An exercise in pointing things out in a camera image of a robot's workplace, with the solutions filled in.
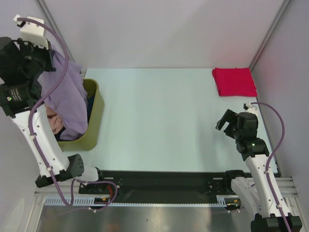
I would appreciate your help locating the right corner aluminium post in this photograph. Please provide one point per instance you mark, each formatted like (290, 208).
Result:
(273, 26)

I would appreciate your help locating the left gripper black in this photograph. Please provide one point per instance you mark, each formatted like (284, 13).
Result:
(48, 53)

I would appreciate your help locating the aluminium frame rail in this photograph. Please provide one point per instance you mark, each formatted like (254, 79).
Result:
(286, 186)

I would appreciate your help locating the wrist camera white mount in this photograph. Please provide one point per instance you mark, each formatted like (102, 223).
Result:
(250, 108)
(33, 33)

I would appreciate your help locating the folded red t shirt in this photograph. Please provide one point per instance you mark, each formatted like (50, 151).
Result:
(234, 82)

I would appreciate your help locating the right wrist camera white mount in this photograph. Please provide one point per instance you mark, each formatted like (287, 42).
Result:
(250, 108)

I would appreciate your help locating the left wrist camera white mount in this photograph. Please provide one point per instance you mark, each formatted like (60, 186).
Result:
(33, 33)

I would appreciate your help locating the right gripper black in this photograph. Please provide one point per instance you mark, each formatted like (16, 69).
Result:
(229, 115)

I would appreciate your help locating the purple t shirt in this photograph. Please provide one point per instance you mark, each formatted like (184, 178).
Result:
(69, 100)

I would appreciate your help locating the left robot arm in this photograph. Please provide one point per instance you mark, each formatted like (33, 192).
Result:
(21, 64)

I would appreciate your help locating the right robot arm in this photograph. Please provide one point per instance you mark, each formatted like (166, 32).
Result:
(262, 200)

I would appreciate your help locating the left corner aluminium post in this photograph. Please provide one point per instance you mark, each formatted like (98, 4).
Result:
(53, 24)

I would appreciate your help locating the olive green plastic bin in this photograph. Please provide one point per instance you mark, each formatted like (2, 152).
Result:
(95, 111)

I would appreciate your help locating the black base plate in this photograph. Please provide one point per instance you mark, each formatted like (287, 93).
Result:
(165, 187)

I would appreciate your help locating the corner aluminium post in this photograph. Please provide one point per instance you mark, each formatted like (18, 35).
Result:
(273, 26)
(53, 24)

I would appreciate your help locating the pink t shirt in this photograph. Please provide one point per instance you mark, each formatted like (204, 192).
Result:
(55, 121)

